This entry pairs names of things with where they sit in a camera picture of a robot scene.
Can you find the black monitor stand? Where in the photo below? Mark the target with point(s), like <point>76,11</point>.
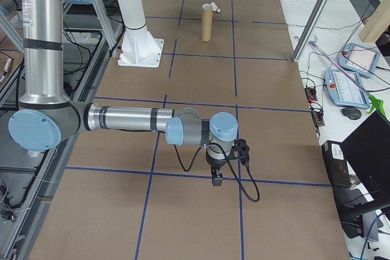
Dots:
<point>362,208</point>

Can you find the pale wooden beam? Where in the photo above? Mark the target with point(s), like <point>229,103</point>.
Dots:
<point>377,19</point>

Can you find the white pillar with base plate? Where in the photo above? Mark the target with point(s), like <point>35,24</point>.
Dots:
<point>134,13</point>

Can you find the brown cardboard tube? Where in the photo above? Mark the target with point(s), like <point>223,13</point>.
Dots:
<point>207,25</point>

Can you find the black computer mouse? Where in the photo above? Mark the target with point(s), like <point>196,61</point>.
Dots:
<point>351,113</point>

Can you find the black computer box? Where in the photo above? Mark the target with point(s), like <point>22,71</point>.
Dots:
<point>335,162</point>

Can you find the grey-blue teach pendant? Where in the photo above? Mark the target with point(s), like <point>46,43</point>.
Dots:
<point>362,59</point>
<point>347,88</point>

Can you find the aluminium profile post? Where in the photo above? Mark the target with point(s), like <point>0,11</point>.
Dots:
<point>317,13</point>

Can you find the black orange terminal block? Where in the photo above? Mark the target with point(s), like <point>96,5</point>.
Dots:
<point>311,94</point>
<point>317,117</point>

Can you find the white side table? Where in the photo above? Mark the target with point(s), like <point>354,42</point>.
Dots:
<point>301,7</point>

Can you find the black monitor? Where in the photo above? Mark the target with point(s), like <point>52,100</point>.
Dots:
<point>368,150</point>

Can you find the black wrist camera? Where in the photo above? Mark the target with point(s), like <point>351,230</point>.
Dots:
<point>240,149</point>

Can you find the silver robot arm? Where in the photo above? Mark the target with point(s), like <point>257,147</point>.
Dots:
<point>42,59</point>

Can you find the white feather shuttlecock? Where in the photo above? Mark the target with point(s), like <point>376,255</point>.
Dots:
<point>217,8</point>

